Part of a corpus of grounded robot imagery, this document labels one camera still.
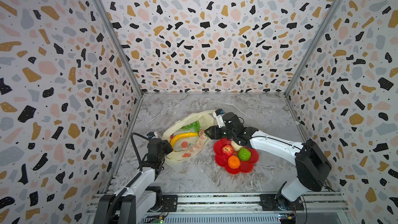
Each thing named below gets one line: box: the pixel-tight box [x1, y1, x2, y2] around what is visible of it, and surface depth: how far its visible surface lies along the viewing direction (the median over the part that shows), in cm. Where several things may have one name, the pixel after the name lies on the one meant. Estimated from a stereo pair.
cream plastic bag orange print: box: [161, 109, 216, 162], surface depth 93 cm
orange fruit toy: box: [227, 155, 241, 170], surface depth 85 cm
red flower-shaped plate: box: [213, 137, 260, 175], surface depth 87 cm
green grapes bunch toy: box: [179, 120, 201, 133], surface depth 102 cm
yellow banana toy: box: [169, 132, 199, 150], surface depth 97 cm
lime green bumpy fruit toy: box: [238, 147, 252, 162], surface depth 87 cm
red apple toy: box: [221, 144, 235, 157], surface depth 87 cm
